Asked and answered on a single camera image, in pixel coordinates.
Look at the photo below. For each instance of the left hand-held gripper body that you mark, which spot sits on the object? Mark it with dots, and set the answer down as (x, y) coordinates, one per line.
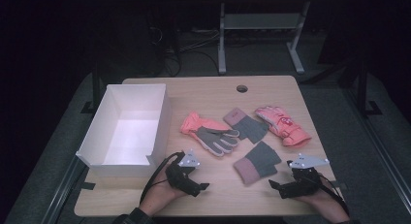
(181, 177)

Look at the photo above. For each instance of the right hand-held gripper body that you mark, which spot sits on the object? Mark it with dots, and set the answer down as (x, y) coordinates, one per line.
(303, 178)

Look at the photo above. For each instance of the grey fingerless glove pink cuff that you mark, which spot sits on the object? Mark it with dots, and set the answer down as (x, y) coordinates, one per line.
(247, 125)
(258, 162)

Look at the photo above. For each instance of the white cardboard box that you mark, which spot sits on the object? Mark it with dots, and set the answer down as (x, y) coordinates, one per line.
(129, 133)

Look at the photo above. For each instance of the person's left hand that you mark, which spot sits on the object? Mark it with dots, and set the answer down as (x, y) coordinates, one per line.
(160, 193)

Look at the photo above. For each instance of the person's right hand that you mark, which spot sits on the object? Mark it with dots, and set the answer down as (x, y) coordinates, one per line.
(326, 204)

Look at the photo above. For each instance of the black tape strip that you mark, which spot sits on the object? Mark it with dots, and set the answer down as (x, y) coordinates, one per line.
(88, 185)
(341, 185)

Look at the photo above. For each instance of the orange glove with grey palm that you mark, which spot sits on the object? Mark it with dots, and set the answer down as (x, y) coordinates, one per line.
(206, 133)

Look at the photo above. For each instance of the pink orange printed glove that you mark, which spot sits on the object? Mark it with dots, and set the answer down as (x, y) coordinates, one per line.
(284, 125)

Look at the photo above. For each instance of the black metal stand leg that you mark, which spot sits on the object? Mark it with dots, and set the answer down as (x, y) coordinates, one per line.
(363, 91)
(95, 88)

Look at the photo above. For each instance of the grey metal stand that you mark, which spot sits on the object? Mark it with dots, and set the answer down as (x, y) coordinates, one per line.
(258, 22)

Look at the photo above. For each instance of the aluminium rail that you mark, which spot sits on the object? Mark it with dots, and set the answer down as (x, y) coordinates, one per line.
(381, 153)
(61, 191)

